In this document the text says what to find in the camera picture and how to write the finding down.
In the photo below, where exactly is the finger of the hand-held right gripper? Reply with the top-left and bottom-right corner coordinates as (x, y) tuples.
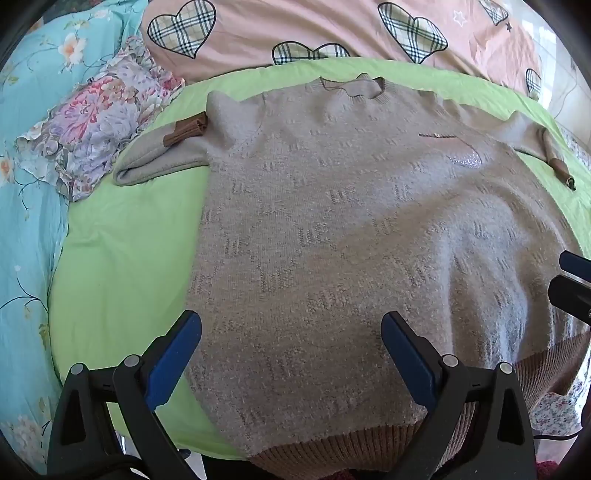
(558, 250), (591, 281)
(548, 274), (591, 325)

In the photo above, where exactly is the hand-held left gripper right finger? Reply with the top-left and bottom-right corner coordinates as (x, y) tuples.
(380, 311), (539, 480)

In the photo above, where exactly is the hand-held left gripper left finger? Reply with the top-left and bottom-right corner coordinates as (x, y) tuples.
(46, 310), (204, 480)

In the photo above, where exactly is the beige knit sweater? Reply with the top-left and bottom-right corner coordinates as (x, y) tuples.
(113, 74), (591, 474)

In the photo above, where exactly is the small-flower print sheet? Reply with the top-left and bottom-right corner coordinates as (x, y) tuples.
(529, 364), (589, 439)

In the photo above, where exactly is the light green bed sheet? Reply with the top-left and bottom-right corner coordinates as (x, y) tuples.
(48, 55), (591, 462)

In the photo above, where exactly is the teal floral bed sheet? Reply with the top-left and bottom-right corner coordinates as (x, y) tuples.
(0, 0), (148, 476)

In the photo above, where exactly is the ruffled floral cloth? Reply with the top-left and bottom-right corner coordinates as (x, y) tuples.
(14, 37), (185, 204)

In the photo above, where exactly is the pink quilt with plaid hearts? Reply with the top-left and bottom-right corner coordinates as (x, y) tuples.
(141, 0), (543, 100)

